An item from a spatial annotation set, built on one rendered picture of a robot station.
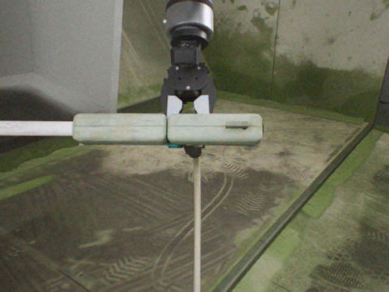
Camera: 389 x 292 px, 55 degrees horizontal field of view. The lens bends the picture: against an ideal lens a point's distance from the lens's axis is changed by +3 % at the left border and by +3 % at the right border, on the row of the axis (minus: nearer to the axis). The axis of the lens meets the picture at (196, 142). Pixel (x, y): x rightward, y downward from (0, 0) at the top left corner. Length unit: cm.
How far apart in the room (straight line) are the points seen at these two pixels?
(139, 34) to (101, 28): 144
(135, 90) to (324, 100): 116
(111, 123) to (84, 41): 47
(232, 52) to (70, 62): 168
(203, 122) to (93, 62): 52
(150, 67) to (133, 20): 32
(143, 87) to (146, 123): 164
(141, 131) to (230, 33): 208
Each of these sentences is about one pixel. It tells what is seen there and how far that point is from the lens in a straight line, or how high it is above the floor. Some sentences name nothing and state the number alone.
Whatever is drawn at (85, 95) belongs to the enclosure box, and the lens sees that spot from 109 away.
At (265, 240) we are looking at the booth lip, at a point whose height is 4.
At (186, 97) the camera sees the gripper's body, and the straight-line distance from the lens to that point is 69.
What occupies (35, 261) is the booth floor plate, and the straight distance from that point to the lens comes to 121.
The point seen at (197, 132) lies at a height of 56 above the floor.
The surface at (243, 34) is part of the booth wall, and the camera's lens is 257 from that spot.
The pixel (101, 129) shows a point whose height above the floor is 56.
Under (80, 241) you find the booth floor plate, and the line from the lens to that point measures 124.
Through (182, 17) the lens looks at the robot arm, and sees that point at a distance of 69.
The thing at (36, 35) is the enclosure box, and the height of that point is 64.
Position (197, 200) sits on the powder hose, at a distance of 91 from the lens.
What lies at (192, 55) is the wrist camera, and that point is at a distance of 58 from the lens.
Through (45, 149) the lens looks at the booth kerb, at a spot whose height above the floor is 9.
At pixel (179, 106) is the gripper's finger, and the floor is 58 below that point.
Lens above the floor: 77
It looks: 23 degrees down
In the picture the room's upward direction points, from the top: straight up
